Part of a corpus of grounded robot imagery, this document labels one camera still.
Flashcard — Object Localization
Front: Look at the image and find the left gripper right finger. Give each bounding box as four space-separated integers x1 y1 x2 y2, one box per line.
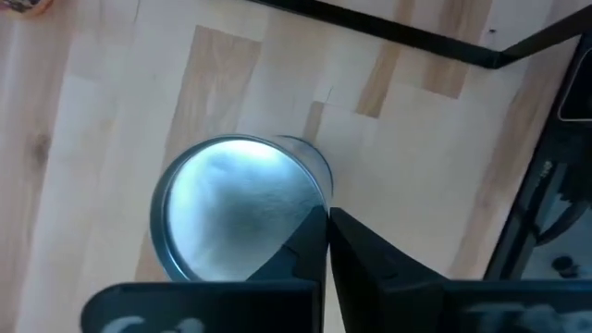
329 207 592 333

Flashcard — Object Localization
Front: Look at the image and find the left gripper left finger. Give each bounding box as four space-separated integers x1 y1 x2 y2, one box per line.
80 207 329 333

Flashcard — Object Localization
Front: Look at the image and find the blue peas tin can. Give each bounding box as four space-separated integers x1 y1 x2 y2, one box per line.
148 133 334 283

